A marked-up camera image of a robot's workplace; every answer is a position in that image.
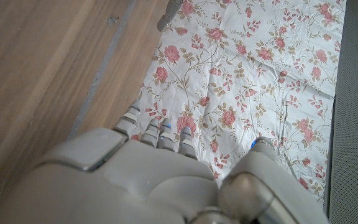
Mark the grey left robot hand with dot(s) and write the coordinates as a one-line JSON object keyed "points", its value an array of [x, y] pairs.
{"points": [[169, 12]]}

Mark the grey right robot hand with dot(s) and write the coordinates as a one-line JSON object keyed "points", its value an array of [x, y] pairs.
{"points": [[120, 183]]}

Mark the grey tape outline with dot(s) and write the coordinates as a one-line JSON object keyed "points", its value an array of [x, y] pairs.
{"points": [[104, 62]]}

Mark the floral backdrop cloth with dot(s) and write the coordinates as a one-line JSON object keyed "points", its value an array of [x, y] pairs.
{"points": [[244, 77]]}

